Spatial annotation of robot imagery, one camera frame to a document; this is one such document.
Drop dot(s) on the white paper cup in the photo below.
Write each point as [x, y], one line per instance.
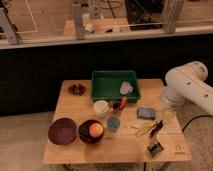
[101, 107]

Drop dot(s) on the middle metal frame post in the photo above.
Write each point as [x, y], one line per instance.
[78, 21]

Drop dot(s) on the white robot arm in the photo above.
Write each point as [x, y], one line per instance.
[188, 82]

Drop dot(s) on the dark bowl with fruit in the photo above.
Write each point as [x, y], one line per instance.
[83, 132]

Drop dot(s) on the yellow green sticks bundle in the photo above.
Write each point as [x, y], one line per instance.
[143, 127]

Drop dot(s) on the green plastic tray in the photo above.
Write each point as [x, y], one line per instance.
[105, 85]

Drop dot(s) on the blue plastic cup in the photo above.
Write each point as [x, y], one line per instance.
[113, 123]

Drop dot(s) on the wooden background table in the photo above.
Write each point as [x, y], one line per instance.
[100, 26]

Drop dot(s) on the red handled tool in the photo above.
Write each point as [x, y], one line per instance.
[120, 105]

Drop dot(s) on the right metal frame post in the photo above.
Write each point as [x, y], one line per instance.
[171, 13]

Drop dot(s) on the metal frame post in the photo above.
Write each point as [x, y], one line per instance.
[171, 13]
[78, 21]
[8, 28]

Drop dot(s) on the empty purple bowl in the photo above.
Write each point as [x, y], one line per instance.
[62, 131]

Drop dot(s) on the blue sponge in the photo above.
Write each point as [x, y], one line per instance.
[146, 113]

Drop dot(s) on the left metal frame post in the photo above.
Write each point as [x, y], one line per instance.
[8, 28]

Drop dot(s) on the orange fruit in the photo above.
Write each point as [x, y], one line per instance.
[96, 130]

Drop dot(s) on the crumpled clear plastic wrap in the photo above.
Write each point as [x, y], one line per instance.
[126, 88]

